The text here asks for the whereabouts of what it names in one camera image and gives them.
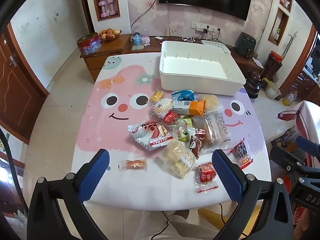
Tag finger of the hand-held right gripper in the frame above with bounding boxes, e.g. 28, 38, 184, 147
295, 136, 320, 153
270, 145, 320, 180

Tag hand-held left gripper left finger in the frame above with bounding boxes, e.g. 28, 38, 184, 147
26, 149, 110, 240

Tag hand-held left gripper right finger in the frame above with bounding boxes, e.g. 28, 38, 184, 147
212, 149, 294, 240

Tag red label date packet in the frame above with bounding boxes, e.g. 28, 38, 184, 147
194, 162, 220, 194
162, 111, 180, 128

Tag dark red snack packet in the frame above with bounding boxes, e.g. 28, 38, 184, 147
229, 138, 253, 169

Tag small orange cake packet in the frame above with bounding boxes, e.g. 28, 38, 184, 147
118, 159, 148, 172

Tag brown chocolate snack packet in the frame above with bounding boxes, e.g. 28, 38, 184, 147
189, 129, 207, 159

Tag clear bag of puffed crackers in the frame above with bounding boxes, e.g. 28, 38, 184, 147
157, 140, 198, 179

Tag large red white snack bag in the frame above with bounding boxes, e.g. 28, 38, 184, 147
127, 120, 174, 152

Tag yellow noodle packet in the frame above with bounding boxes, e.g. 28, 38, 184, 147
199, 94, 224, 115

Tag orange white snack packet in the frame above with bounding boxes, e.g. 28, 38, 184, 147
172, 100, 207, 117

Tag white plastic bin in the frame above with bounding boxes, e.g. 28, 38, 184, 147
159, 41, 247, 97

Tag blue printed carton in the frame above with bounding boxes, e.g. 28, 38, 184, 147
271, 127, 300, 150

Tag side table with red-white cloth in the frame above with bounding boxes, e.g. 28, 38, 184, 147
277, 100, 320, 168

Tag yellow stool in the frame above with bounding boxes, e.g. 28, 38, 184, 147
197, 204, 262, 230

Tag cartoon face tablecloth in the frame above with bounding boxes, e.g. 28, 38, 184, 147
71, 52, 272, 212

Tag yellow oil bottle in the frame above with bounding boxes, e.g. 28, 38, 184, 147
282, 90, 299, 107

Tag clear packet of brown biscuits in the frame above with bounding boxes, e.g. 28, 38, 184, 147
194, 112, 232, 154

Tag white plastic jug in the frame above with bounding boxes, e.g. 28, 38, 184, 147
262, 77, 280, 100

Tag yellow green snack packet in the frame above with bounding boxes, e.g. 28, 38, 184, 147
180, 116, 194, 128

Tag dark ceramic pot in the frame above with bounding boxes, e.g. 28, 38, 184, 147
244, 71, 263, 99

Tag red-lidded dark jar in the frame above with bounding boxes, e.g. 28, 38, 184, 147
262, 51, 284, 83

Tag blue snack packet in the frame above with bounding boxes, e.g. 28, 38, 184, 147
172, 90, 195, 102

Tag clear pale bread packet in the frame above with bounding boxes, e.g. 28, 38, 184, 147
150, 99, 174, 118

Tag small yellow snack packet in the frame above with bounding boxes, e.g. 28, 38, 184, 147
151, 91, 164, 103

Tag metal pole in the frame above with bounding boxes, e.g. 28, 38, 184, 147
281, 31, 298, 58

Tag dark green air fryer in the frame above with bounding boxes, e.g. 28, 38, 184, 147
235, 32, 257, 57

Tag brown wooden door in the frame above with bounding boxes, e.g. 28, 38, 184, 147
0, 22, 49, 145

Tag wooden television cabinet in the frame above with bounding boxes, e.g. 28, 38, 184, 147
80, 34, 264, 83

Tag white set-top box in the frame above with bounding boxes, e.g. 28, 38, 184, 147
201, 40, 232, 53

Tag red round tin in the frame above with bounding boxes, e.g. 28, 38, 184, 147
77, 33, 102, 55

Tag fruit bowl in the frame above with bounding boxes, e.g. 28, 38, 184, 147
99, 29, 122, 42

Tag thick black cable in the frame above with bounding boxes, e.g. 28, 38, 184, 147
0, 127, 29, 215

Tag white wall sockets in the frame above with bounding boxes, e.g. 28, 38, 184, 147
191, 22, 222, 32

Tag black television cable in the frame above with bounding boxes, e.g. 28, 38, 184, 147
130, 0, 160, 34

